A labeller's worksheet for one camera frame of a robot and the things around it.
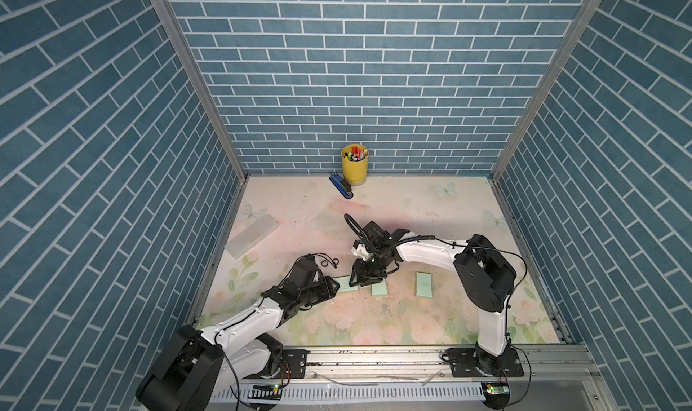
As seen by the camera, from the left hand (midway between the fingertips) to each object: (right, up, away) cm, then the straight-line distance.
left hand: (342, 289), depth 85 cm
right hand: (+4, +1, 0) cm, 4 cm away
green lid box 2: (+12, 0, -1) cm, 12 cm away
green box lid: (+27, +1, +2) cm, 27 cm away
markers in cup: (+4, +47, +27) cm, 55 cm away
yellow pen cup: (+4, +40, +30) cm, 50 cm away
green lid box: (+1, +1, 0) cm, 1 cm away
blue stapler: (-2, +35, +27) cm, 44 cm away
